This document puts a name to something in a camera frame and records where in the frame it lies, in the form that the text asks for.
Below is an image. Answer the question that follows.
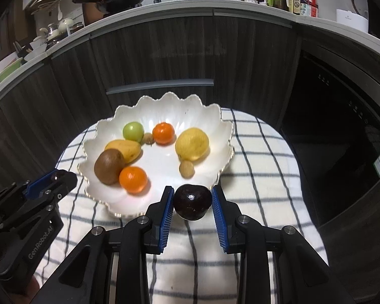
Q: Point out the small orange mandarin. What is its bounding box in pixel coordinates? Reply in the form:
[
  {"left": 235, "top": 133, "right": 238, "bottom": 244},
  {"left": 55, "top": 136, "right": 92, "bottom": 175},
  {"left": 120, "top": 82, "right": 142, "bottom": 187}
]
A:
[{"left": 153, "top": 122, "right": 175, "bottom": 145}]

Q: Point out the yellow lemon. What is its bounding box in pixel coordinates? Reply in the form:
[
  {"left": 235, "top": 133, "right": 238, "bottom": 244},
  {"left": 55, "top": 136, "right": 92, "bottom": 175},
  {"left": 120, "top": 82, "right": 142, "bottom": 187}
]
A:
[{"left": 175, "top": 127, "right": 210, "bottom": 161}]

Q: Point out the green round plum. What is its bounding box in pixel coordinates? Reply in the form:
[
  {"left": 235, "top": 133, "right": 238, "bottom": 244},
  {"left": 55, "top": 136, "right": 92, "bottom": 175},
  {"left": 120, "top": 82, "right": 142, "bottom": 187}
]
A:
[{"left": 123, "top": 121, "right": 144, "bottom": 141}]

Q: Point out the brown cutting board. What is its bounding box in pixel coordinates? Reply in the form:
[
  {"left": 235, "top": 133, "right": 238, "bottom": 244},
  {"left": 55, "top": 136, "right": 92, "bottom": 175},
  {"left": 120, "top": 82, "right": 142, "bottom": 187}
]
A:
[{"left": 82, "top": 0, "right": 110, "bottom": 26}]

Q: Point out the white scalloped ceramic bowl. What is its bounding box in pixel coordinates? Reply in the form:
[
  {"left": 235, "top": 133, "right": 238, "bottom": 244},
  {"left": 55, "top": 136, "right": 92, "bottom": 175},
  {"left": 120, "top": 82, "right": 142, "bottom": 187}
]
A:
[{"left": 78, "top": 92, "right": 235, "bottom": 218}]

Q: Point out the white black checkered cloth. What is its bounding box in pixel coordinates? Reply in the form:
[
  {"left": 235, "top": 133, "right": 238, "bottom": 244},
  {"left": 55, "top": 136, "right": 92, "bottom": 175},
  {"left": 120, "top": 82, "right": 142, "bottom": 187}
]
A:
[{"left": 32, "top": 108, "right": 330, "bottom": 304}]

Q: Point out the green plastic basin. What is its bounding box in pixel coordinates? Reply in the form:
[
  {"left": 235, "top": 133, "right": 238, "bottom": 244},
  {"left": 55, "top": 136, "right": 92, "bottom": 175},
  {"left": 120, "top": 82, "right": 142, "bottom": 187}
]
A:
[{"left": 0, "top": 58, "right": 23, "bottom": 87}]

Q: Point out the brown longan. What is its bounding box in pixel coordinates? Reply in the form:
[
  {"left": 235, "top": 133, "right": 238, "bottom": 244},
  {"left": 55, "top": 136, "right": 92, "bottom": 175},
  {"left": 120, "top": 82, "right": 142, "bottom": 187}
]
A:
[{"left": 179, "top": 160, "right": 196, "bottom": 178}]

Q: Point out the large orange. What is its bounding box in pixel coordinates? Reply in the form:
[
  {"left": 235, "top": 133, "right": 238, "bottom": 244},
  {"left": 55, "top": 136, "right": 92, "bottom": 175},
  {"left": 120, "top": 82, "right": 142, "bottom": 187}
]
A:
[{"left": 119, "top": 166, "right": 148, "bottom": 194}]

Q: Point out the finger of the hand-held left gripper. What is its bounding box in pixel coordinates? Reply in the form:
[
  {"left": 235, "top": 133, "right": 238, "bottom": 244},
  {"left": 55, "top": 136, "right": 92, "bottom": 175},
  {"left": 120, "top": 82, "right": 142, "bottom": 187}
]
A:
[
  {"left": 22, "top": 169, "right": 62, "bottom": 198},
  {"left": 27, "top": 171, "right": 79, "bottom": 211}
]

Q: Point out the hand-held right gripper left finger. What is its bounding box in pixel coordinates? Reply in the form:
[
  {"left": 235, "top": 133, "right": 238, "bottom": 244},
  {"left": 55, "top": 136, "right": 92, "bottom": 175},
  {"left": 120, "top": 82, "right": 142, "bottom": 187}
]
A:
[{"left": 43, "top": 185, "right": 175, "bottom": 304}]

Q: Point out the dark wood kitchen cabinet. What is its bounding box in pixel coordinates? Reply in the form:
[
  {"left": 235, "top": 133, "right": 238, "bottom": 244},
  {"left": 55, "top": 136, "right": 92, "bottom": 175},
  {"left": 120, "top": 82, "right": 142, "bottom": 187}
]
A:
[{"left": 0, "top": 6, "right": 301, "bottom": 197}]

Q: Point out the stack of white bowls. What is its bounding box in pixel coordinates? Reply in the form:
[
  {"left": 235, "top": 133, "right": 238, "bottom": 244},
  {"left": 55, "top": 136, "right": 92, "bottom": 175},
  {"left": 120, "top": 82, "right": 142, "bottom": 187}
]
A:
[{"left": 25, "top": 36, "right": 48, "bottom": 61}]

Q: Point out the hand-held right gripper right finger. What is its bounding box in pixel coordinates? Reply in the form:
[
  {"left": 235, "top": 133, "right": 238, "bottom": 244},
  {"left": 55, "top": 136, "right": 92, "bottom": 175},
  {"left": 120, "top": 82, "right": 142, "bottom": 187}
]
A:
[{"left": 212, "top": 185, "right": 357, "bottom": 304}]

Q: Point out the white electric kettle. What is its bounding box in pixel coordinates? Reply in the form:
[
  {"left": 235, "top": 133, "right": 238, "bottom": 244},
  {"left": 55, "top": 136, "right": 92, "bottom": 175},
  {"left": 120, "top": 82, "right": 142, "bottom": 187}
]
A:
[{"left": 336, "top": 0, "right": 369, "bottom": 33}]

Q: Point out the black built-in dishwasher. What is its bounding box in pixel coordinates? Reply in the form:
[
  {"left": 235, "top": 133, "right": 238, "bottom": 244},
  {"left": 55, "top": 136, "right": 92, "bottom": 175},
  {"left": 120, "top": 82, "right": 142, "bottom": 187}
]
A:
[{"left": 279, "top": 38, "right": 380, "bottom": 229}]

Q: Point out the white teapot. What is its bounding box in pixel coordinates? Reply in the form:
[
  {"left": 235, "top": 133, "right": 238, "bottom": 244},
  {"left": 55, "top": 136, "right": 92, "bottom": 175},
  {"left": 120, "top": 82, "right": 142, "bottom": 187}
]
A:
[{"left": 58, "top": 18, "right": 74, "bottom": 34}]

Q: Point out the yellow mango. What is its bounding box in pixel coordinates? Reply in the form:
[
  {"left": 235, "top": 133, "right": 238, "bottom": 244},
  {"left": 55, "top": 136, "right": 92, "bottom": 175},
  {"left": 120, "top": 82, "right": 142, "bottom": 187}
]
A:
[{"left": 104, "top": 139, "right": 142, "bottom": 163}]

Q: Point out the brown kiwi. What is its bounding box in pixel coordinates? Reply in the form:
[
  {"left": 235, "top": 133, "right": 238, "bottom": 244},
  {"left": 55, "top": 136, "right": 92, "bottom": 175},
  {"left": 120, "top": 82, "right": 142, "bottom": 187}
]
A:
[{"left": 94, "top": 150, "right": 126, "bottom": 185}]

